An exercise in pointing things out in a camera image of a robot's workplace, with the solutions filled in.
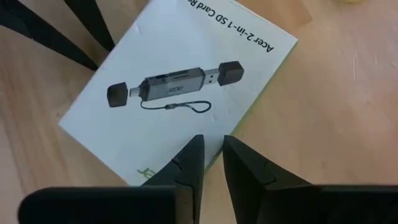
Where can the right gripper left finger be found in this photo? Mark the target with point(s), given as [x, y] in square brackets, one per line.
[189, 174]

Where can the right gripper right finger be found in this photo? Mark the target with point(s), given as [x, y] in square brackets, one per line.
[245, 174]

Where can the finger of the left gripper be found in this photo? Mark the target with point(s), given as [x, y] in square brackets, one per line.
[40, 34]
[90, 18]

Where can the white card reader box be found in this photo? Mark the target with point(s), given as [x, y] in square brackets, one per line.
[186, 46]

